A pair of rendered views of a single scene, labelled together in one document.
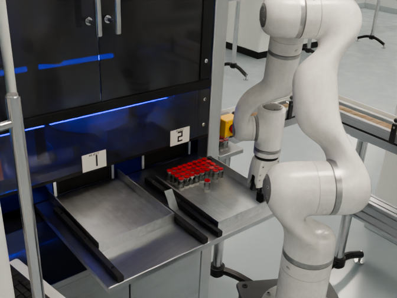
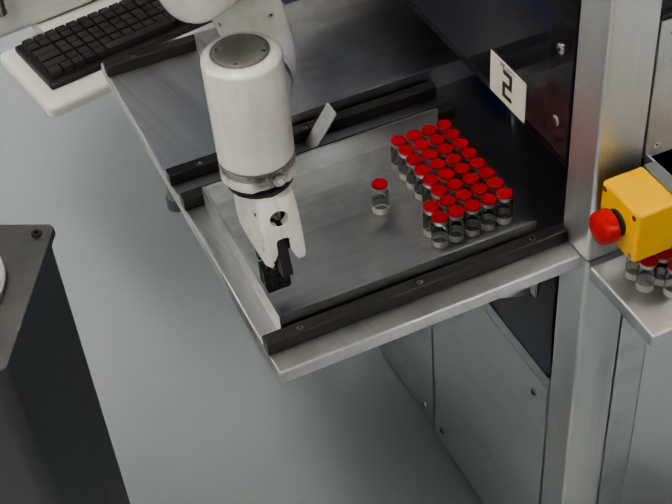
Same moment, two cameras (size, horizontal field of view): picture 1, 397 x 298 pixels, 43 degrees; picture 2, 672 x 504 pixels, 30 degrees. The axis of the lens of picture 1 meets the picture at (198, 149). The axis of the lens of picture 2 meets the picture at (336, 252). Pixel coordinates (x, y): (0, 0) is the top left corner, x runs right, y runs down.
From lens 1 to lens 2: 2.17 m
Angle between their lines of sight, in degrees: 84
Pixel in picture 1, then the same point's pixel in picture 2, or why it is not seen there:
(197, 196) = (359, 191)
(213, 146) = (576, 216)
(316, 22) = not seen: outside the picture
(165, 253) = (162, 127)
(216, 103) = (587, 95)
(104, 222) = not seen: hidden behind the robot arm
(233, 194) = (356, 257)
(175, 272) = (497, 405)
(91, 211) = (335, 38)
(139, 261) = (154, 95)
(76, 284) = not seen: hidden behind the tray
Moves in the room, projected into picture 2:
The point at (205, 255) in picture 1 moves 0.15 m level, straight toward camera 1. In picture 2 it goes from (551, 474) to (452, 455)
